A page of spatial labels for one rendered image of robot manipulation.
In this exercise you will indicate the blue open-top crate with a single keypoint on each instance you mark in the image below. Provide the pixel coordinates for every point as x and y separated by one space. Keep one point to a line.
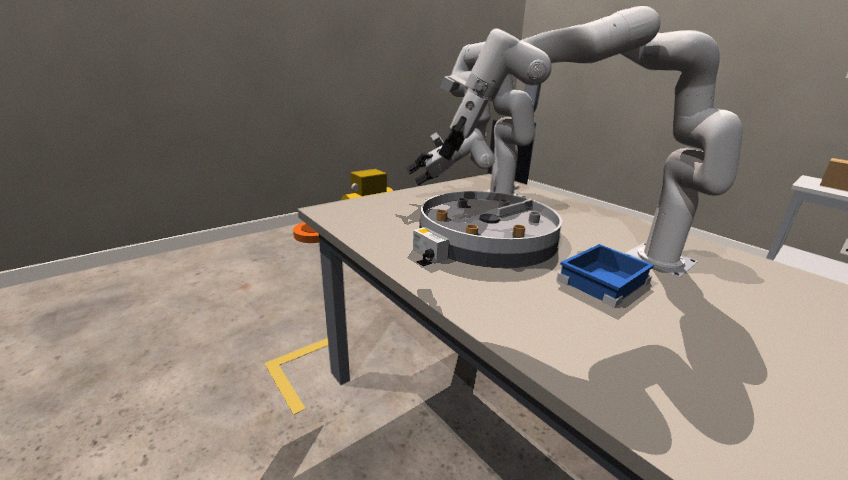
616 267

